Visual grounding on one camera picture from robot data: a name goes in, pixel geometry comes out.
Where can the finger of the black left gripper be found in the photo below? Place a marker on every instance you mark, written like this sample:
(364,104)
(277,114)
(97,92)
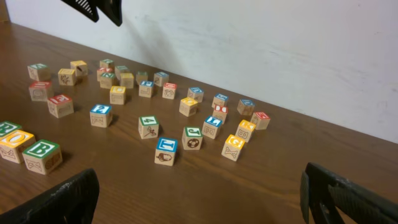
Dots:
(85,7)
(112,9)

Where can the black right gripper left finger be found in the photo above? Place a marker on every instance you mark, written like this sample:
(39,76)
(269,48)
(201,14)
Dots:
(72,201)

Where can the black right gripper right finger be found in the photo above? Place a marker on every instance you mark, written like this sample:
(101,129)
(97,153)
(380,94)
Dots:
(323,193)

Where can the green B block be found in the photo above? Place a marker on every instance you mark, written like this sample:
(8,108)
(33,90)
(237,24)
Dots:
(43,156)

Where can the yellow O block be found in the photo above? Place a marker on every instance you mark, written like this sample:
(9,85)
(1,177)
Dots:
(13,145)
(188,106)

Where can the green R block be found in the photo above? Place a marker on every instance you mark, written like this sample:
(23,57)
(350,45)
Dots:
(6,127)

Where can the blue T block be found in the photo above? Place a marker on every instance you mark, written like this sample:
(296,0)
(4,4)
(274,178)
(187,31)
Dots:
(165,151)

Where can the green block far top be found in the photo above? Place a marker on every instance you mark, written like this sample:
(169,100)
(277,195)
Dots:
(106,63)

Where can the green L block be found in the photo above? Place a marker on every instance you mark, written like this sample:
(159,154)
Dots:
(121,69)

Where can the yellow K block left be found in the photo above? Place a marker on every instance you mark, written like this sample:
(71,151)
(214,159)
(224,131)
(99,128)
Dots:
(80,67)

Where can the yellow k block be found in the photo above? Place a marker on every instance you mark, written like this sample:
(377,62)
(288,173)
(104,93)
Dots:
(80,67)
(245,130)

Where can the red A block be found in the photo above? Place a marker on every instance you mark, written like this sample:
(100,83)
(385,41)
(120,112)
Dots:
(102,70)

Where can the green N block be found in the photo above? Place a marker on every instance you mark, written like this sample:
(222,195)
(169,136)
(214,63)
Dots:
(107,80)

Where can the green Z block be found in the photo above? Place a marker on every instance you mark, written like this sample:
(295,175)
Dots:
(141,76)

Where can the yellow block near Z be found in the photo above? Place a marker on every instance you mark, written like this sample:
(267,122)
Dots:
(127,80)

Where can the yellow S block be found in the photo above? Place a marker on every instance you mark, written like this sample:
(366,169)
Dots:
(67,76)

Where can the green V block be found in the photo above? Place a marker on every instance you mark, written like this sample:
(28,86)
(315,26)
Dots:
(39,72)

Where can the blue block top row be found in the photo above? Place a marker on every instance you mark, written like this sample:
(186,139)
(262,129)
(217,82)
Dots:
(160,78)

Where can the yellow C block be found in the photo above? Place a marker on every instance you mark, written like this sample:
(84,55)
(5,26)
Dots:
(117,95)

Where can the blue P block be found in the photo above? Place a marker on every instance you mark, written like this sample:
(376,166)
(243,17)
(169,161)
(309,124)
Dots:
(146,88)

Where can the blue 2 block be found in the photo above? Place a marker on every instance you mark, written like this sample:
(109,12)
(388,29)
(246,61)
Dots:
(101,115)

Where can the red U block lower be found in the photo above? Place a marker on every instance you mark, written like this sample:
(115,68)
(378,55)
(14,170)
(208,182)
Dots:
(41,91)

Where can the red u block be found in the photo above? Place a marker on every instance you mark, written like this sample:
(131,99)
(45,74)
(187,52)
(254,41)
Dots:
(41,91)
(169,90)

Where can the red E block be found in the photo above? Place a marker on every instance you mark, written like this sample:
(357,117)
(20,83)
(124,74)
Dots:
(60,105)

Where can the red U block upper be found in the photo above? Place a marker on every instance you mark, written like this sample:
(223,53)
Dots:
(169,90)

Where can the green 4 block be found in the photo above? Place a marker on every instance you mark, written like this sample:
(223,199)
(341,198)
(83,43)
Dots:
(148,127)

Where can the blue D block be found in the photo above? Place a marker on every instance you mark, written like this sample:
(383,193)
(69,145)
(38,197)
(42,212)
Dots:
(196,93)

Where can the red M block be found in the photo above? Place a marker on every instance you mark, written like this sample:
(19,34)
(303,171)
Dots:
(261,120)

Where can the green J block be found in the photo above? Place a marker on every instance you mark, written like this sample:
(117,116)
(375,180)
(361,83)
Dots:
(192,138)

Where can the yellow K block right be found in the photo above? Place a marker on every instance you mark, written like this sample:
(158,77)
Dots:
(245,130)

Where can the yellow G block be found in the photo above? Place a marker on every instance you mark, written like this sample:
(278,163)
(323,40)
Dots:
(232,147)

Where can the blue 5 block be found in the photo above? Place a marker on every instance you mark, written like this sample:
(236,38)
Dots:
(220,100)

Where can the blue Q block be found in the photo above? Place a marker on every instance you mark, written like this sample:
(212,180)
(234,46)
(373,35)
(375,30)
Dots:
(245,107)

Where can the red I block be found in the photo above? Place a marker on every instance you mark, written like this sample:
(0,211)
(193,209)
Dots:
(220,112)

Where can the blue L block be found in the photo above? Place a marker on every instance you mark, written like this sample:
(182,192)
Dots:
(211,127)

